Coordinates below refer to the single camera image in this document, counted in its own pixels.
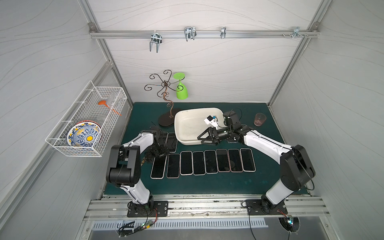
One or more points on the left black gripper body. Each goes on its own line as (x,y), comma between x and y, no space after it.
(160,149)

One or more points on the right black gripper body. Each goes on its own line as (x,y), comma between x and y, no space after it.
(213,135)

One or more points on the phone front row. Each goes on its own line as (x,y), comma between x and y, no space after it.
(235,160)
(186,163)

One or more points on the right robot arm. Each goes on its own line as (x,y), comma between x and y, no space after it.
(296,168)

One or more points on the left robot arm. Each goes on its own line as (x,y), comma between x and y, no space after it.
(125,165)

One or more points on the large phone pink case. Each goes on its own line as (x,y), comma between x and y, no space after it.
(223,160)

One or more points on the white plastic storage box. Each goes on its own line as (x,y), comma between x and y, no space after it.
(190,123)

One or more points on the gold fork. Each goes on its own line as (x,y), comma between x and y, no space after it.
(144,160)

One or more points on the brown translucent cup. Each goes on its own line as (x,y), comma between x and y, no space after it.
(260,119)

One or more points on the green plastic goblet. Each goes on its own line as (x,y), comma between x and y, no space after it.
(182,91)

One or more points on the colourful patterned plate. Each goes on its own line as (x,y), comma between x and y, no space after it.
(83,134)

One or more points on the white vent strip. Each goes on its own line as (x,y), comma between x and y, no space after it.
(181,224)

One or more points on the small metal hook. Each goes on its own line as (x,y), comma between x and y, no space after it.
(223,32)

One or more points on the round black puck device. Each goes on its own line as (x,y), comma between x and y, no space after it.
(290,224)

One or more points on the metal clip hook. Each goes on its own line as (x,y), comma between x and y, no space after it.
(190,33)

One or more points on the metal double hook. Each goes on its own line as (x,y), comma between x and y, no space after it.
(156,40)

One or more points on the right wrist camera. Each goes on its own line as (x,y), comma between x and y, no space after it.
(229,118)

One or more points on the black wire cup stand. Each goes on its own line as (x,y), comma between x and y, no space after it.
(167,119)

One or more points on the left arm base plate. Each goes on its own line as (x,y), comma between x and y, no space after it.
(150,210)

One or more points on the aluminium front rail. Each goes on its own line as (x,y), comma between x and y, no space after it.
(205,206)

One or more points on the white wire basket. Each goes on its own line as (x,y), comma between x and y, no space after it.
(86,108)

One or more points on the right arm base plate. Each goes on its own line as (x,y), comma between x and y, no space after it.
(258,207)

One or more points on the metal bracket hook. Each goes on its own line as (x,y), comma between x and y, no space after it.
(296,34)

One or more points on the aluminium cross rail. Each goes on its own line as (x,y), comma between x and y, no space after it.
(201,34)

